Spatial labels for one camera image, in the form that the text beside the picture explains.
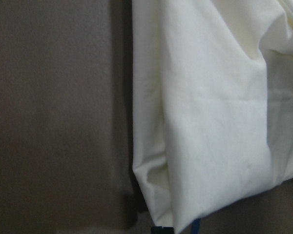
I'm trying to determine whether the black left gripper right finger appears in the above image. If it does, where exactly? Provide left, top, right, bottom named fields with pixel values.
left=163, top=227, right=174, bottom=234

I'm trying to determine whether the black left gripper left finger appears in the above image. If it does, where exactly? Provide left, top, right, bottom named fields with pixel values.
left=151, top=226, right=164, bottom=234

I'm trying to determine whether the white long-sleeve shirt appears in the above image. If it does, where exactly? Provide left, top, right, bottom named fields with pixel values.
left=132, top=0, right=293, bottom=233

